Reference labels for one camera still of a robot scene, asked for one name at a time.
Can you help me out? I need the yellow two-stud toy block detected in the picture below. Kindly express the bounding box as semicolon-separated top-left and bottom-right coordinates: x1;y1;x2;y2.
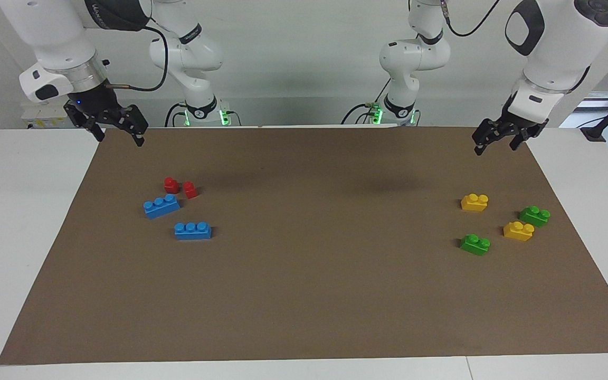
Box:
503;221;535;242
461;194;489;212

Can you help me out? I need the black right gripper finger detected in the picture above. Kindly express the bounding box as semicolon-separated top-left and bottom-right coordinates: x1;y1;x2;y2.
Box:
126;104;150;148
85;117;106;143

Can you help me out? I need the black base cable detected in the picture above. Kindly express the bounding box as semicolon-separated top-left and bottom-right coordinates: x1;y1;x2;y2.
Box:
165;102;186;128
341;101;382;126

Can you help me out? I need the white wall power box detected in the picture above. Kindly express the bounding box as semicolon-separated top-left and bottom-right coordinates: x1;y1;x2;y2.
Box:
21;100;81;129

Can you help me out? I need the brown paper table mat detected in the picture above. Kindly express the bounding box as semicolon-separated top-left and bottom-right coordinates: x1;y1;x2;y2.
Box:
0;126;608;366

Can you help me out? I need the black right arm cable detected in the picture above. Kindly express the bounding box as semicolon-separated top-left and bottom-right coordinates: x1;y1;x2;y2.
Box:
104;24;170;93

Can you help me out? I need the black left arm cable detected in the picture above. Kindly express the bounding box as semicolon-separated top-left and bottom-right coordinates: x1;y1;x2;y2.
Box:
441;0;503;39

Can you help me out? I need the black right base cable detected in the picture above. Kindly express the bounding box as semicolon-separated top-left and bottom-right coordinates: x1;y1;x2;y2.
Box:
165;102;186;128

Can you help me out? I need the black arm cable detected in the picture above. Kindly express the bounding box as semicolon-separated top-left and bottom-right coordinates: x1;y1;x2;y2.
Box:
104;24;170;93
441;0;503;39

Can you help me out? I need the blue three-stud toy block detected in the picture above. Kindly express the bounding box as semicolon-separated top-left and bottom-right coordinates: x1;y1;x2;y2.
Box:
143;194;182;220
174;222;213;241

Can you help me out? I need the green two-stud toy block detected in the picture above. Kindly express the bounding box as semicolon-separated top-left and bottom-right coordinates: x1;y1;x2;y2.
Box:
519;206;551;228
460;234;491;257

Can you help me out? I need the black left base cable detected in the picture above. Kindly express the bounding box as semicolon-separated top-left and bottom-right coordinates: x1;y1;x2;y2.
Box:
341;101;382;126

